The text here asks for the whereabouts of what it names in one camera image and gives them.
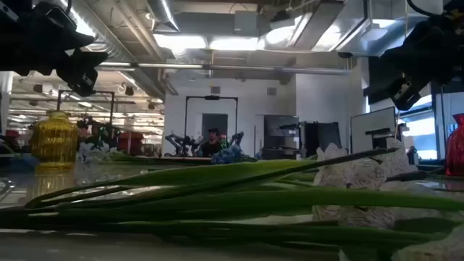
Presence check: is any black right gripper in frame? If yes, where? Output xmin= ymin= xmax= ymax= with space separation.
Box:
xmin=382 ymin=0 xmax=464 ymax=112

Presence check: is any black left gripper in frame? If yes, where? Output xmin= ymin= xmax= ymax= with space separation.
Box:
xmin=0 ymin=0 xmax=109 ymax=97

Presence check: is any blue artificial flower bunch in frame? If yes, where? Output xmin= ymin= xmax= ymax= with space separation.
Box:
xmin=211 ymin=144 xmax=257 ymax=165

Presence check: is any red ribbed glass vase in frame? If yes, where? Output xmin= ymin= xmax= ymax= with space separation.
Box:
xmin=444 ymin=113 xmax=464 ymax=178

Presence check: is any yellow ribbed glass vase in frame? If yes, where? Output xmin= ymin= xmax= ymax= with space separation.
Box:
xmin=30 ymin=110 xmax=79 ymax=172

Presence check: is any white board panel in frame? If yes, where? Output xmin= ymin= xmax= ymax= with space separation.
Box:
xmin=349 ymin=106 xmax=397 ymax=155

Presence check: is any black equipment stand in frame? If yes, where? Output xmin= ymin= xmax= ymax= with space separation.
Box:
xmin=365 ymin=127 xmax=395 ymax=150

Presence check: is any red cabinet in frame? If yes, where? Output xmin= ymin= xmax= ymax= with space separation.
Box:
xmin=117 ymin=130 xmax=145 ymax=156

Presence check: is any black panel board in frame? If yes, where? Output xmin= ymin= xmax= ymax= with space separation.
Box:
xmin=303 ymin=121 xmax=344 ymax=157

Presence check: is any black cabinet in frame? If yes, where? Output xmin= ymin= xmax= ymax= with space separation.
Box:
xmin=262 ymin=114 xmax=301 ymax=160

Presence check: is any grey door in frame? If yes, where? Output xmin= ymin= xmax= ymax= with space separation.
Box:
xmin=201 ymin=112 xmax=229 ymax=146

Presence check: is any person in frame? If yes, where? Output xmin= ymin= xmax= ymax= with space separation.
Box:
xmin=200 ymin=127 xmax=225 ymax=158

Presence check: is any horizontal metal ceiling pipe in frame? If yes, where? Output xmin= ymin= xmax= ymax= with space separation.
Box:
xmin=96 ymin=61 xmax=352 ymax=76

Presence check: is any grey ceiling box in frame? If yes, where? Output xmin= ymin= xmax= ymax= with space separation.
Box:
xmin=233 ymin=9 xmax=260 ymax=36

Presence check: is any silver ventilation duct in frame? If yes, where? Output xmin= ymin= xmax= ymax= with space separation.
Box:
xmin=146 ymin=0 xmax=181 ymax=33

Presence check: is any black gantry frame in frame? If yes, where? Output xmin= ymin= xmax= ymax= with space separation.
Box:
xmin=183 ymin=95 xmax=239 ymax=148

